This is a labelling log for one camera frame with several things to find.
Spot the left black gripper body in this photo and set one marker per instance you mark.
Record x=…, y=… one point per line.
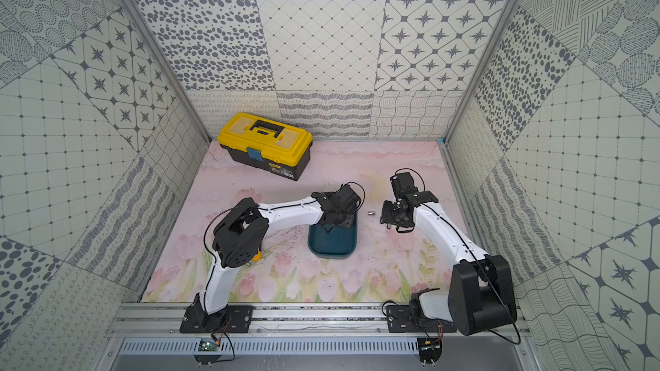
x=339, y=216

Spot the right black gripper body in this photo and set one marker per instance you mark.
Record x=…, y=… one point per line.
x=391, y=215

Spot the teal plastic storage tray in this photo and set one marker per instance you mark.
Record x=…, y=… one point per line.
x=332, y=241

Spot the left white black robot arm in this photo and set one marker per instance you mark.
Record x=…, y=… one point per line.
x=238, y=235

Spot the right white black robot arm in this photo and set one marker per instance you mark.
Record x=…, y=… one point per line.
x=481, y=296

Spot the yellow black toolbox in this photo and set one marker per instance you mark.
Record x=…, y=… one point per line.
x=281, y=149

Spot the right black circuit board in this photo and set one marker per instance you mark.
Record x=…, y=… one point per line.
x=429, y=350

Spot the left green circuit board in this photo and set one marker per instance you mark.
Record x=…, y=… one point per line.
x=207, y=352

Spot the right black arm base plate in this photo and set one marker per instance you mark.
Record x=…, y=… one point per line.
x=403, y=319

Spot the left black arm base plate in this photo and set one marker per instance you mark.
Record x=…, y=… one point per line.
x=231, y=319

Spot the aluminium mounting rail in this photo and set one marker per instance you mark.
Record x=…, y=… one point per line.
x=162, y=320

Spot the white slotted cable duct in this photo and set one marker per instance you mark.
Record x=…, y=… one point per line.
x=248, y=346

